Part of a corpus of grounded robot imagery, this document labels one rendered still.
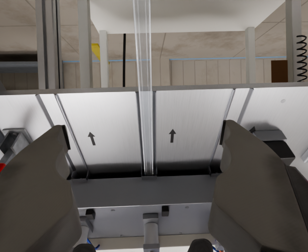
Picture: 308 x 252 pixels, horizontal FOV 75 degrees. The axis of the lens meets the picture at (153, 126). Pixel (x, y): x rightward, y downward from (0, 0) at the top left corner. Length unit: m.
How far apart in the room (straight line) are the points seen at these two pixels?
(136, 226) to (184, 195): 0.11
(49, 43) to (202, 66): 3.27
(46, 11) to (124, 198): 0.45
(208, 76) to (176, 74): 0.56
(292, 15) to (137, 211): 0.72
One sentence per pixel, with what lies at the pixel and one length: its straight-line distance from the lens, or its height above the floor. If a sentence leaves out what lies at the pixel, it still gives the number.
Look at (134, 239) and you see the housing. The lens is 0.44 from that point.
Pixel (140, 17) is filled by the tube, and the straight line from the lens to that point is 0.18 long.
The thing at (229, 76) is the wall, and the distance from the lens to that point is 3.79.
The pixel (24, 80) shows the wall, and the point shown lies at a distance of 4.03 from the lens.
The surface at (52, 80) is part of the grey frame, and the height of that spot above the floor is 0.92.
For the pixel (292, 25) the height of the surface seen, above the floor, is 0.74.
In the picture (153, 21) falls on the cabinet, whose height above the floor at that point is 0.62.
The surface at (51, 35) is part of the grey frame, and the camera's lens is 0.56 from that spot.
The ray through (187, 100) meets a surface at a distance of 0.24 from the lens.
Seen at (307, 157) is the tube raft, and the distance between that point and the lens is 0.39.
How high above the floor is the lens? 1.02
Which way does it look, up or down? 1 degrees up
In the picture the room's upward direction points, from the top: 178 degrees clockwise
